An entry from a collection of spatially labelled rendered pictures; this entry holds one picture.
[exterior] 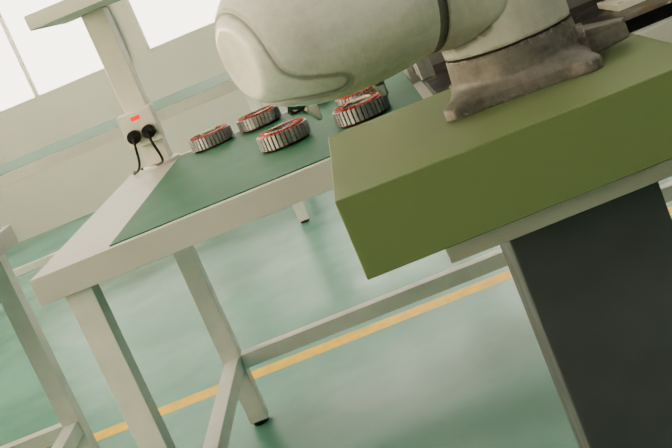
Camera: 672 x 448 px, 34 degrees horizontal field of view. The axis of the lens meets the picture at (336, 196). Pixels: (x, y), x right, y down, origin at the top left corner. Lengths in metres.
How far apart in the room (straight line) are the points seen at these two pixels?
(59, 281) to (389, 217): 1.00
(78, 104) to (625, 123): 7.83
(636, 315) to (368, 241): 0.37
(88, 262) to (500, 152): 1.04
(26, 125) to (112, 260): 6.98
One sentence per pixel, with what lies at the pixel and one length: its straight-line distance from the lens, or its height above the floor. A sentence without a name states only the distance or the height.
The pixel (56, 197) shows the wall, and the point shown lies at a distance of 8.95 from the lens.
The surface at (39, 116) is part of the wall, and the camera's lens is 8.87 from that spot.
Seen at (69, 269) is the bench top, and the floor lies 0.74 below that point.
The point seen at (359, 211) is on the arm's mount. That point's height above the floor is 0.82.
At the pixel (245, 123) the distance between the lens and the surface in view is 2.72.
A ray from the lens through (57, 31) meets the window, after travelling 8.77.
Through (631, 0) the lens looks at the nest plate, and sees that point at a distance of 2.11.
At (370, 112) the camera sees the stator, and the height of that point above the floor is 0.76.
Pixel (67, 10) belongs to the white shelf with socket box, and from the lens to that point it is 2.59.
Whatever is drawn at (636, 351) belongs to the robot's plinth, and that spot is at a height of 0.51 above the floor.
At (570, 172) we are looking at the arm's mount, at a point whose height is 0.77.
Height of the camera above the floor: 1.04
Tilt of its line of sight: 11 degrees down
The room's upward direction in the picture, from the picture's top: 23 degrees counter-clockwise
